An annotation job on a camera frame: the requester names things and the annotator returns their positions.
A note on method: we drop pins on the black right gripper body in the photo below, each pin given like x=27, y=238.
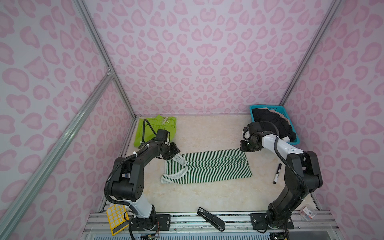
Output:
x=245, y=145

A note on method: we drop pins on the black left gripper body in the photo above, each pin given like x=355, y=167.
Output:
x=171, y=151

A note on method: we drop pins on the lime green shorts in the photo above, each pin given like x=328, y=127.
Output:
x=148, y=128

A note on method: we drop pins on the green white striped shirt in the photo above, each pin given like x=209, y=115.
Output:
x=206, y=167

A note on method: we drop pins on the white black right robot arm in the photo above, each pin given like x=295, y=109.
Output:
x=302, y=176

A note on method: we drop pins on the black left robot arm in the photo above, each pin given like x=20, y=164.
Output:
x=125, y=184

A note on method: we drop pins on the teal plastic laundry basket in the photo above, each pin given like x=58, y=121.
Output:
x=279, y=109

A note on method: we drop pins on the black garment in basket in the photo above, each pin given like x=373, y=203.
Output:
x=268, y=120

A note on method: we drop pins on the pink garment in basket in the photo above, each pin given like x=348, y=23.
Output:
x=282, y=115

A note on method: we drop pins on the white marker pen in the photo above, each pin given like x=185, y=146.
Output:
x=275, y=180

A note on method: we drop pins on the yellow calculator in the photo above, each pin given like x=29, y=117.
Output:
x=117, y=218

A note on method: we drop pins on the small white red box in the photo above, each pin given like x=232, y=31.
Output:
x=307, y=213

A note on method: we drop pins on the black stapler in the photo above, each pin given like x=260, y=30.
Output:
x=215, y=221

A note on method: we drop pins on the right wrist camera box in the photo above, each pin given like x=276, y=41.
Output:
x=254, y=129

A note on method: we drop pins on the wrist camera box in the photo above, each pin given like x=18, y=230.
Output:
x=163, y=136
x=254, y=129

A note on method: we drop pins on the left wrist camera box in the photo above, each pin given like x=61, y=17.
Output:
x=163, y=136

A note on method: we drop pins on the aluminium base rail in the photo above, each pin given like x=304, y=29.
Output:
x=246, y=222

